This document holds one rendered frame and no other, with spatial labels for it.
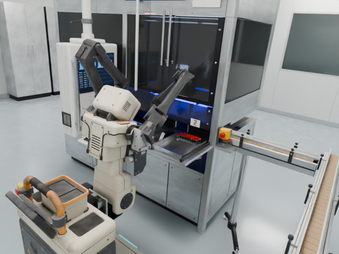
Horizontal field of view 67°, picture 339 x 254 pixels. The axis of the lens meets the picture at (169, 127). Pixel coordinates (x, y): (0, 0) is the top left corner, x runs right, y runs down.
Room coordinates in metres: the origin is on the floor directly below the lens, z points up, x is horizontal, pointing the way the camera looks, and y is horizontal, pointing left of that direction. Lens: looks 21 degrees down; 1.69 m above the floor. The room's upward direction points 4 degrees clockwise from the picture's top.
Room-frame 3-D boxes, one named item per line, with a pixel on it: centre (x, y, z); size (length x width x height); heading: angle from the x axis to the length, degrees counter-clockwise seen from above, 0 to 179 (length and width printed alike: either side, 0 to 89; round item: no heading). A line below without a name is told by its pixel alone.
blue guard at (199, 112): (2.39, 0.48, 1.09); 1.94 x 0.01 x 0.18; 55
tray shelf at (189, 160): (1.88, 0.03, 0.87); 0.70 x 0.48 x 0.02; 55
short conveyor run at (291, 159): (1.75, -0.74, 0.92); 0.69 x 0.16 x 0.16; 55
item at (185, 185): (2.80, 0.20, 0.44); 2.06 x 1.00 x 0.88; 55
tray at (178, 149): (1.74, -0.09, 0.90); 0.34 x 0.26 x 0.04; 145
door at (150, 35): (2.23, 0.23, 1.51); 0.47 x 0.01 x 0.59; 55
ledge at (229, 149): (1.82, -0.46, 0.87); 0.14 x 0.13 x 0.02; 145
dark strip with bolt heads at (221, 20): (1.85, -0.29, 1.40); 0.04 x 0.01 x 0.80; 55
